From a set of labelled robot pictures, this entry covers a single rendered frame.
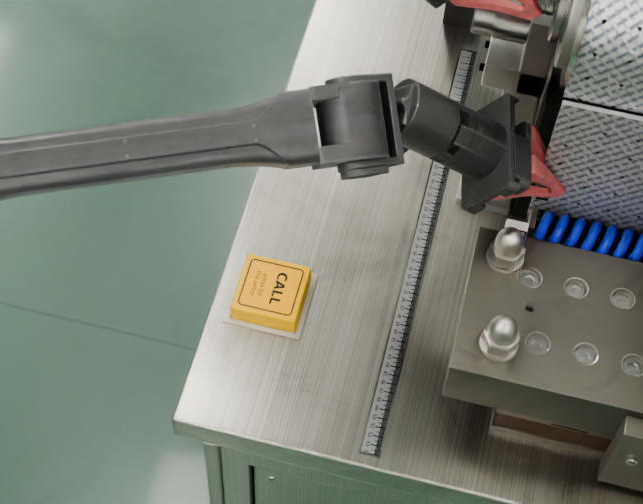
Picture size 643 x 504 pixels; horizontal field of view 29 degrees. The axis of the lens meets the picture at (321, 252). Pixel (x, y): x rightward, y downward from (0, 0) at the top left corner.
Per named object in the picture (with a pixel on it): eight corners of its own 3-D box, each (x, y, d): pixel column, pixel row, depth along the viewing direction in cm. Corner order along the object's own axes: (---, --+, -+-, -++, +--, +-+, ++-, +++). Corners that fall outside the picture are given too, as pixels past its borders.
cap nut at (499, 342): (482, 323, 117) (489, 299, 113) (521, 332, 116) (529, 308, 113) (475, 357, 115) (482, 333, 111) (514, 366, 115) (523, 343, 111)
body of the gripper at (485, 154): (475, 218, 117) (414, 190, 113) (476, 127, 122) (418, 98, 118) (525, 192, 112) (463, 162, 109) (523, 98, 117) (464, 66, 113)
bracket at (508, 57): (458, 168, 142) (499, -25, 117) (514, 181, 142) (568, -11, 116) (450, 203, 140) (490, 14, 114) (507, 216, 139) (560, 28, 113)
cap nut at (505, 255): (489, 238, 122) (496, 212, 118) (526, 246, 122) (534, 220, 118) (482, 269, 120) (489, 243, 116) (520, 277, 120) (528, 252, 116)
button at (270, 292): (248, 263, 135) (247, 251, 133) (311, 278, 134) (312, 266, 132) (230, 319, 131) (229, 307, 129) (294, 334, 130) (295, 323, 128)
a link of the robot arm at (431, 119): (401, 128, 107) (416, 67, 109) (355, 140, 113) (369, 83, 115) (462, 157, 111) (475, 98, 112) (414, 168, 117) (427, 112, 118)
